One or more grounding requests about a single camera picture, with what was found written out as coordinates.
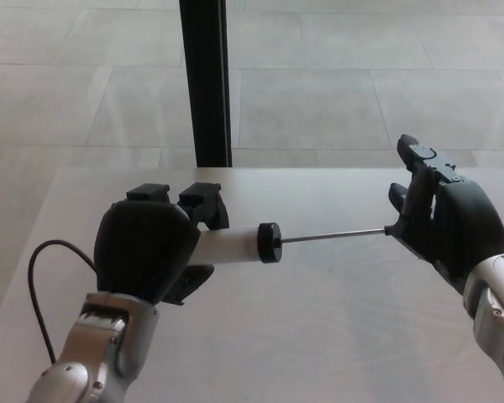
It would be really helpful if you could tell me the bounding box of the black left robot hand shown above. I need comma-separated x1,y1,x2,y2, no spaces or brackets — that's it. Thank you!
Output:
93,181,231,308

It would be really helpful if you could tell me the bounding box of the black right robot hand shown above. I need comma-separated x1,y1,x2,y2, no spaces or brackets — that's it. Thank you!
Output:
387,133,504,296

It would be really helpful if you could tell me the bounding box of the white air pump black handle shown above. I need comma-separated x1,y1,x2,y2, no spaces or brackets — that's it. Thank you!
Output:
186,221,404,267

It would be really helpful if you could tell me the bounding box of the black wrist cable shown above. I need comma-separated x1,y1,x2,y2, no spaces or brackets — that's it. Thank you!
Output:
27,238,105,364

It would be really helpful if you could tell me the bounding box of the black vertical door frame post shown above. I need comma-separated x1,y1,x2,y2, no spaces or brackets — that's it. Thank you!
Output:
178,0,234,169

